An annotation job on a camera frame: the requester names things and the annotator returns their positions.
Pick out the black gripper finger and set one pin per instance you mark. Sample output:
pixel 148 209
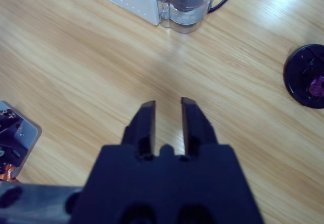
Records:
pixel 193 127
pixel 145 127

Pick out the purple coffee capsule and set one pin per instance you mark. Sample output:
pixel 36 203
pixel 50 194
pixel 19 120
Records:
pixel 318 87

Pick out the black capsule holder with rods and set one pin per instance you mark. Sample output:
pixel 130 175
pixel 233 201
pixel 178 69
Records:
pixel 296 77

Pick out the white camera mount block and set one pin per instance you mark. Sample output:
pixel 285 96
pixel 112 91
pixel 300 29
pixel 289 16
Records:
pixel 27 132

